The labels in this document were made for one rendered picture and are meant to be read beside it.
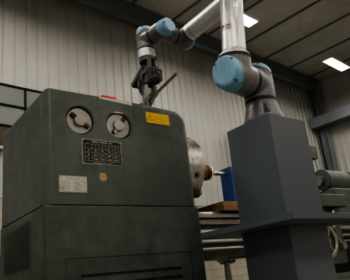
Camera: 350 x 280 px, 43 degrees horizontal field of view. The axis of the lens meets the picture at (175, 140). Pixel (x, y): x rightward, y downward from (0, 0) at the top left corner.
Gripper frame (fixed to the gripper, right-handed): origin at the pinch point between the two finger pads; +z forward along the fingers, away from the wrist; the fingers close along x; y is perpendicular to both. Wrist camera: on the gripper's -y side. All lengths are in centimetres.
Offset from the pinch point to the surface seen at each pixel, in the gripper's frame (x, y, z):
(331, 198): 89, 18, 43
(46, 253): -51, 14, 61
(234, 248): 34, 4, 62
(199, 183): 21.8, 0.9, 33.8
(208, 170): 36.3, -8.6, 24.7
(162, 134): -4.6, 13.9, 18.9
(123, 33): 436, -720, -564
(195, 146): 21.1, 1.8, 17.6
